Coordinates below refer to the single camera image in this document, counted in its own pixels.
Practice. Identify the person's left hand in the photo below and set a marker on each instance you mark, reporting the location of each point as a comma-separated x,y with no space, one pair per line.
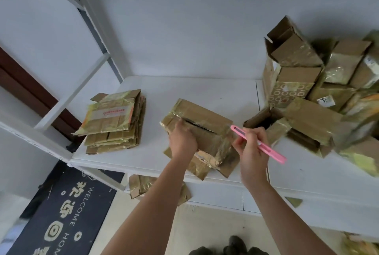
183,145

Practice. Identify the person's right hand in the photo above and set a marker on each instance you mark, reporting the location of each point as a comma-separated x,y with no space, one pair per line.
251,160

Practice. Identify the person's left fingers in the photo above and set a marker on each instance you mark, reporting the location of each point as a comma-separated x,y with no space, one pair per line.
177,129

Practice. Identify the person's right fingers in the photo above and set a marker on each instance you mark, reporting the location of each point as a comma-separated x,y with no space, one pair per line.
251,141

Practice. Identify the pink utility knife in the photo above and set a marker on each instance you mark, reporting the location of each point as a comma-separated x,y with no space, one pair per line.
274,154

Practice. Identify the taped brown cardboard box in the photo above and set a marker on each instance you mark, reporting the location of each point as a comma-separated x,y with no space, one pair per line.
207,133

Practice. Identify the person's right forearm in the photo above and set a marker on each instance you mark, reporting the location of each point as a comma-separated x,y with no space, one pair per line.
281,222

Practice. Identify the person's left forearm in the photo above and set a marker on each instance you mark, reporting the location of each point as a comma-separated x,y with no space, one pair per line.
154,210

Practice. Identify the crumpled taped cardboard piece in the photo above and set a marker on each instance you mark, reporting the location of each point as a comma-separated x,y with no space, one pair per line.
142,185

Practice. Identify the stack of flattened cardboard boxes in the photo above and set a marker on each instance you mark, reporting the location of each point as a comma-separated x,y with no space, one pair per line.
111,121

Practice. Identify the white metal shelf rack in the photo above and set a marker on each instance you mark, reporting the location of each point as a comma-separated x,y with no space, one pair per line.
177,56

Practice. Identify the small yellow tape scrap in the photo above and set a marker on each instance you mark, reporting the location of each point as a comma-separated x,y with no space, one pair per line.
293,201

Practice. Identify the pile of taped cardboard cartons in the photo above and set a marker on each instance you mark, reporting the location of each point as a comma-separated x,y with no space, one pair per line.
313,92

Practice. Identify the person's dark shoe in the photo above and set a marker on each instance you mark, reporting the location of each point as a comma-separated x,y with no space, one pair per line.
234,246
201,251

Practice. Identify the dark printed doormat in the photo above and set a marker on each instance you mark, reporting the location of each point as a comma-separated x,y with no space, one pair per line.
68,213

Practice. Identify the yellow taped package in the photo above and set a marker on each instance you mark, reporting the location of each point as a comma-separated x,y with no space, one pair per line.
359,246

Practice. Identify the brown wooden door frame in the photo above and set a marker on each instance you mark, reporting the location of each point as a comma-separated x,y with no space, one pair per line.
17,83

